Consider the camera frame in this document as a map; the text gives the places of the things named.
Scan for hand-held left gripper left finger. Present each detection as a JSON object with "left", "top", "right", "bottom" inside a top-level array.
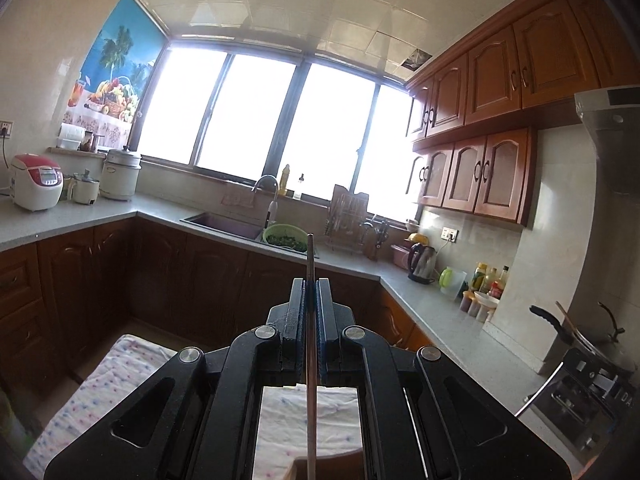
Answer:
[{"left": 44, "top": 278, "right": 313, "bottom": 480}]

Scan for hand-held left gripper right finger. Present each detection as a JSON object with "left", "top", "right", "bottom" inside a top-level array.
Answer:
[{"left": 317, "top": 278, "right": 571, "bottom": 480}]

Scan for dark chopstick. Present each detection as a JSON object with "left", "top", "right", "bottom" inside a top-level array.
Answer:
[{"left": 306, "top": 234, "right": 317, "bottom": 480}]

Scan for stainless steel stove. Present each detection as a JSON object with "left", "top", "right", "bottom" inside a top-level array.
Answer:
[{"left": 515, "top": 350, "right": 567, "bottom": 418}]

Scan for green colander with greens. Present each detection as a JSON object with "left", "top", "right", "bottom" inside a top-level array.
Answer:
[{"left": 262, "top": 223, "right": 309, "bottom": 254}]

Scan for wooden spatula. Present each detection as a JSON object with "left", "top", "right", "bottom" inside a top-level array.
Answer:
[{"left": 555, "top": 301, "right": 584, "bottom": 342}]

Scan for knife block with knives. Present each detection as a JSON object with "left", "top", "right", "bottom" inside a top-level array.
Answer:
[{"left": 361, "top": 214, "right": 392, "bottom": 261}]

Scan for steel electric kettle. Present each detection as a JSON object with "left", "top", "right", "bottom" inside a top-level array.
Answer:
[{"left": 406, "top": 242, "right": 439, "bottom": 285}]

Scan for kitchen sink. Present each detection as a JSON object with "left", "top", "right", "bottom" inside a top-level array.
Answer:
[{"left": 181, "top": 211, "right": 266, "bottom": 242}]

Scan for chrome sink faucet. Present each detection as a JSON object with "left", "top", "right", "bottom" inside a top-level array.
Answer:
[{"left": 251, "top": 175, "right": 280, "bottom": 231}]

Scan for white pitcher with green lid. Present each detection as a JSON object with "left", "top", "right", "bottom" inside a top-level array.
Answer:
[{"left": 438, "top": 266, "right": 467, "bottom": 301}]

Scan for spice jar set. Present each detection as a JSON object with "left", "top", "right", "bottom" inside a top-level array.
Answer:
[{"left": 461, "top": 290, "right": 501, "bottom": 324}]

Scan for dark sauce bottle red label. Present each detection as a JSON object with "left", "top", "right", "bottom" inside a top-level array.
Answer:
[{"left": 488, "top": 266, "right": 510, "bottom": 301}]

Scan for wooden base cabinets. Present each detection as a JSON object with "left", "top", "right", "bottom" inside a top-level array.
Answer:
[{"left": 0, "top": 215, "right": 437, "bottom": 397}]

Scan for white floral tablecloth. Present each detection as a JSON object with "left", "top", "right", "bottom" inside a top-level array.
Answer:
[{"left": 22, "top": 332, "right": 366, "bottom": 467}]

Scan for large white steamer pot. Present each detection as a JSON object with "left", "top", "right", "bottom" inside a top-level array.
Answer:
[{"left": 99, "top": 146, "right": 144, "bottom": 202}]

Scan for small white electric cooker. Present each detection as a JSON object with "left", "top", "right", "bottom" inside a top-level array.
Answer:
[{"left": 66, "top": 170, "right": 102, "bottom": 206}]

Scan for range hood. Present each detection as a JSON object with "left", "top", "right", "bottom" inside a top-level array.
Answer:
[{"left": 573, "top": 85, "right": 640, "bottom": 197}]

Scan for red and white rice cooker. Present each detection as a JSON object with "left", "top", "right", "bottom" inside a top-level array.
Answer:
[{"left": 10, "top": 154, "right": 65, "bottom": 212}]

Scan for tropical fruit print window blind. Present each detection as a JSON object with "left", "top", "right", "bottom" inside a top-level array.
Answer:
[{"left": 67, "top": 0, "right": 167, "bottom": 137}]

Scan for wok with black handle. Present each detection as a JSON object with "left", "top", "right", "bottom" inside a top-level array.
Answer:
[{"left": 530, "top": 302, "right": 640, "bottom": 377}]

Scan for wire dish rack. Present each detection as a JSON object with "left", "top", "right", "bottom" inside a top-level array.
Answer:
[{"left": 325, "top": 184, "right": 371, "bottom": 256}]

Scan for window frame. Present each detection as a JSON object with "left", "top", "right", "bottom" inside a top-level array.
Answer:
[{"left": 134, "top": 35, "right": 427, "bottom": 217}]

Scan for wooden wall cabinets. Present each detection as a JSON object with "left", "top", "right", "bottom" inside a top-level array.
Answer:
[{"left": 404, "top": 0, "right": 640, "bottom": 227}]

